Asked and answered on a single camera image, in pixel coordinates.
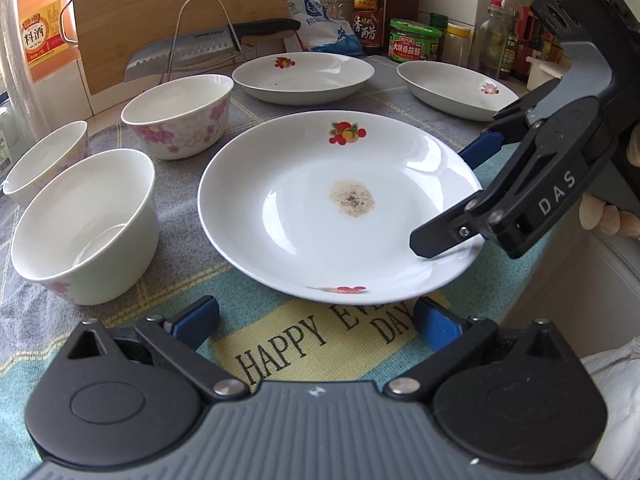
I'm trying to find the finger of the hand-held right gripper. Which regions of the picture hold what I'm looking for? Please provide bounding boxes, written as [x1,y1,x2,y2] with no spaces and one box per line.
[410,125,546,260]
[457,76,564,169]

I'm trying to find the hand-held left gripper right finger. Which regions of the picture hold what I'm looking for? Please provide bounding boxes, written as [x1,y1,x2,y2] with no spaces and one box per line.
[386,296,577,404]

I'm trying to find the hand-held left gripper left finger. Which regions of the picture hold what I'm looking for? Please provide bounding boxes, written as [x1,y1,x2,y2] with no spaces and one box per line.
[67,295,249,404]

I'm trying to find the white bowl pink base print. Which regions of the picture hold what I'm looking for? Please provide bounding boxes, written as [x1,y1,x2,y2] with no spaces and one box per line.
[10,150,161,307]

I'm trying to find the stained white fruit print plate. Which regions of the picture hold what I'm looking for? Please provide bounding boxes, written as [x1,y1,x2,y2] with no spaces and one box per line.
[197,109,485,306]

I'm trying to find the person's right hand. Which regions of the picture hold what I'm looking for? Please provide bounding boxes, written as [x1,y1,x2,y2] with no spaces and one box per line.
[579,122,640,239]

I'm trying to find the printed checked table cloth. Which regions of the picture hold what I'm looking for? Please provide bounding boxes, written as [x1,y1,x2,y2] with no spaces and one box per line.
[0,52,521,461]

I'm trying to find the white plastic container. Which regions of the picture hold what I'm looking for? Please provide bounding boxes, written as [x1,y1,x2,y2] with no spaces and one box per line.
[525,55,566,92]

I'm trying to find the small dark green label bottle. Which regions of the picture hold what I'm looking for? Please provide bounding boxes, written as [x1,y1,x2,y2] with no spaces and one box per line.
[499,30,518,80]

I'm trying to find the yellow lidded jar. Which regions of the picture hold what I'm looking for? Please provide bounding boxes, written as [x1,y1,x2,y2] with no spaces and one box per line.
[442,22,472,67]

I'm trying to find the clear bottle with red cap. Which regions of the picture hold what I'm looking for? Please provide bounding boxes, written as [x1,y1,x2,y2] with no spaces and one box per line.
[472,0,508,81]

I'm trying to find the green lidded jar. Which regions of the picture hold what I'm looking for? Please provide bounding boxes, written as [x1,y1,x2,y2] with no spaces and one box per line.
[388,18,443,64]

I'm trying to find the red label sauce bottle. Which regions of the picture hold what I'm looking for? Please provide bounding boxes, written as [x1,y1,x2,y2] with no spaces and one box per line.
[515,0,543,81]

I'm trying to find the green capped spice jar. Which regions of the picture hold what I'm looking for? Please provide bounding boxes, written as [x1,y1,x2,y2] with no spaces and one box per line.
[429,12,448,61]

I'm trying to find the clear bottle with brown cap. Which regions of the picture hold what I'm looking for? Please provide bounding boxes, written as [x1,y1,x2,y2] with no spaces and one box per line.
[500,0,522,36]

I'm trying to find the dark vinegar bottle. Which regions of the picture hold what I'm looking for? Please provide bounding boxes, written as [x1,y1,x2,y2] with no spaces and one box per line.
[352,0,388,56]

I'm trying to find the white bowl with pink flowers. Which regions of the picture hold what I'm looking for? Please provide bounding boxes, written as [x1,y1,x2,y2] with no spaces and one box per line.
[121,74,235,161]

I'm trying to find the white garment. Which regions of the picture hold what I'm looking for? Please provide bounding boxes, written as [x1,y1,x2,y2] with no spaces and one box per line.
[580,335,640,461]

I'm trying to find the white and blue plastic bag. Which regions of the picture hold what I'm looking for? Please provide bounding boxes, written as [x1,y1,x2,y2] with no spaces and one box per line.
[285,0,366,57]

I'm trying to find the small white floral bowl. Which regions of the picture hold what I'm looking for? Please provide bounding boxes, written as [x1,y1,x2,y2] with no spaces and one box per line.
[2,120,90,208]

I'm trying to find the glass jar with label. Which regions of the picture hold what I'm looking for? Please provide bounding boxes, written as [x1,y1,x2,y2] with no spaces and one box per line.
[0,105,18,181]

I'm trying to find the orange cooking wine jug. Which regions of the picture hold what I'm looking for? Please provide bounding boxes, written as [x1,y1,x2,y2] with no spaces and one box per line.
[15,0,83,83]

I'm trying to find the bamboo cutting board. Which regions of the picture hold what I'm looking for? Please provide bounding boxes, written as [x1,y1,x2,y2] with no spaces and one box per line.
[59,0,301,97]

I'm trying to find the black handled kitchen knife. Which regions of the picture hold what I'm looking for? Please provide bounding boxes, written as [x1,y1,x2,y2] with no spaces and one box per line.
[123,18,302,82]

